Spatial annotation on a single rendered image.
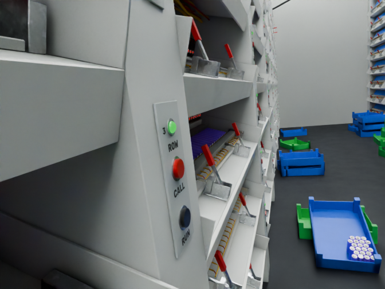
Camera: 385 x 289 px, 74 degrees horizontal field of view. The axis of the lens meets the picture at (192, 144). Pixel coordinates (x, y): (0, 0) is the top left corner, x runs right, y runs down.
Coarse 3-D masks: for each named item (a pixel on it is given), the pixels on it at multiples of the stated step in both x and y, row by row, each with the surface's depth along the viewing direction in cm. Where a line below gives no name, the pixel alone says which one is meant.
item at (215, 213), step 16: (224, 128) 85; (240, 128) 84; (256, 128) 82; (240, 144) 77; (256, 144) 80; (240, 160) 63; (208, 176) 50; (224, 176) 51; (240, 176) 52; (208, 208) 38; (224, 208) 39; (208, 224) 26; (224, 224) 38; (208, 240) 27; (208, 256) 28
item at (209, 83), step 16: (176, 16) 23; (192, 32) 38; (192, 48) 78; (192, 64) 38; (208, 64) 38; (224, 64) 81; (240, 64) 79; (192, 80) 27; (208, 80) 32; (224, 80) 41; (240, 80) 60; (192, 96) 28; (208, 96) 34; (224, 96) 44; (240, 96) 61; (192, 112) 29
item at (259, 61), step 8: (256, 16) 138; (256, 24) 139; (264, 48) 142; (256, 56) 143; (264, 56) 141; (256, 64) 144; (264, 64) 142; (264, 72) 143; (264, 96) 146; (264, 104) 147; (264, 136) 151; (272, 168) 155; (272, 192) 156; (272, 200) 157
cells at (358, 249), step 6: (348, 240) 96; (354, 240) 96; (360, 240) 95; (366, 240) 95; (348, 246) 97; (354, 246) 94; (360, 246) 93; (366, 246) 93; (348, 252) 98; (354, 252) 92; (360, 252) 91; (366, 252) 91; (372, 252) 91; (348, 258) 96; (354, 258) 90; (360, 258) 90; (366, 258) 89; (372, 258) 89
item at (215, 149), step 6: (228, 132) 79; (234, 132) 81; (222, 138) 71; (228, 138) 72; (234, 138) 78; (216, 144) 63; (222, 144) 65; (210, 150) 58; (216, 150) 59; (228, 150) 66; (204, 156) 53; (216, 156) 61; (198, 162) 49; (204, 162) 50; (198, 168) 46; (204, 168) 50; (198, 174) 46
